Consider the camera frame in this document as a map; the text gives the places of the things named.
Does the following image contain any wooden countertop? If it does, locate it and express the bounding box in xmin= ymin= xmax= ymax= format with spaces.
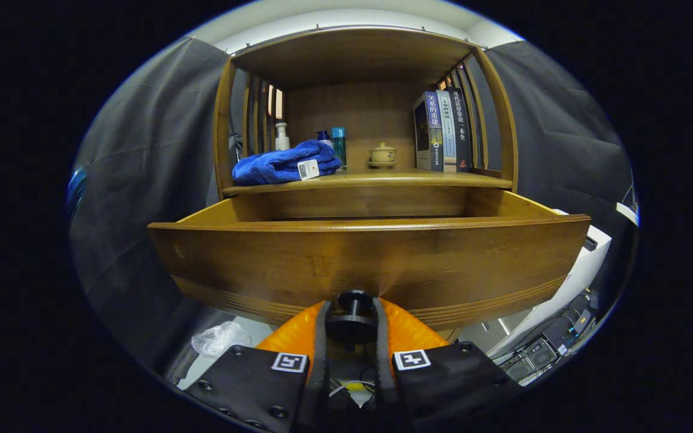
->
xmin=221 ymin=168 xmax=513 ymax=197

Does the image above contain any white table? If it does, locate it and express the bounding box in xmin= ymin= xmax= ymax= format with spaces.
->
xmin=488 ymin=209 xmax=613 ymax=360

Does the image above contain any wooden drawer with black knob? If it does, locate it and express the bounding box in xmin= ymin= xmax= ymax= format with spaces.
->
xmin=148 ymin=188 xmax=592 ymax=346

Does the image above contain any black electronic device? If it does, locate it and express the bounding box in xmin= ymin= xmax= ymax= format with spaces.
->
xmin=500 ymin=289 xmax=600 ymax=385

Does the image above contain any blue towel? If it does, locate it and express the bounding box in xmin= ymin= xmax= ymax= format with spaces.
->
xmin=232 ymin=140 xmax=342 ymax=186

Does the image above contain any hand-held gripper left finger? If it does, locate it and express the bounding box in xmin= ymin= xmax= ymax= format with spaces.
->
xmin=185 ymin=299 xmax=330 ymax=433

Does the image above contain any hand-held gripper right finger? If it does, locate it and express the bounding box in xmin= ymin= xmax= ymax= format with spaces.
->
xmin=372 ymin=298 xmax=523 ymax=433

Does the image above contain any wooden cabinet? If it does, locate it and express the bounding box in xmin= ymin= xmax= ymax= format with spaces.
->
xmin=213 ymin=25 xmax=519 ymax=199

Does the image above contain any clear plastic bag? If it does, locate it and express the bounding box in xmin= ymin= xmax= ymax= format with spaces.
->
xmin=191 ymin=321 xmax=252 ymax=357

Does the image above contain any grey book with blue spine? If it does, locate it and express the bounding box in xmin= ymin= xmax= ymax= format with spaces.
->
xmin=413 ymin=91 xmax=445 ymax=172

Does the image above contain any clear teal bottle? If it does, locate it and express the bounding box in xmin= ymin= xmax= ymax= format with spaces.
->
xmin=331 ymin=127 xmax=347 ymax=170

